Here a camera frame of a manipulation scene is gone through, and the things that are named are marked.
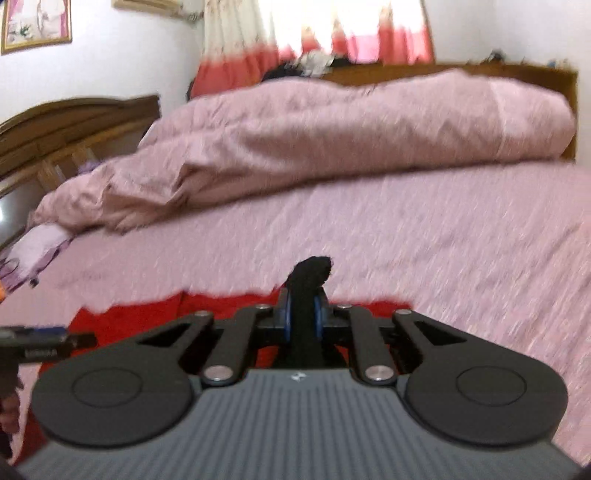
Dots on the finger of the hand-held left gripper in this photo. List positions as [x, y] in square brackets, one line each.
[78, 340]

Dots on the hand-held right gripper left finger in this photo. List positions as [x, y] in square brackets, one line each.
[284, 318]

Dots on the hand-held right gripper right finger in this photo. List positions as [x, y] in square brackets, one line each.
[322, 318]

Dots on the red knit cardigan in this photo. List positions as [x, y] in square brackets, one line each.
[138, 314]

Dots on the pile of dark clothes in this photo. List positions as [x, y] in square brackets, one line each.
[281, 71]

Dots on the person's left hand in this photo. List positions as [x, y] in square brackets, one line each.
[10, 415]

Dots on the orange toy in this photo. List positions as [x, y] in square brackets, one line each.
[2, 291]

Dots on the lilac cloth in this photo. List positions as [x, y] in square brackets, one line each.
[32, 249]

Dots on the pink quilt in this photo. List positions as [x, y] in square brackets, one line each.
[323, 134]

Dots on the carved wooden headboard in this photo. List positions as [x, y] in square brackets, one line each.
[55, 134]

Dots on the pink and white curtain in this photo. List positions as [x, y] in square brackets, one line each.
[240, 50]

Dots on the framed wall picture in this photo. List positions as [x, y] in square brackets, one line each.
[34, 21]

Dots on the wall air conditioner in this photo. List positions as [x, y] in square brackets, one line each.
[157, 5]

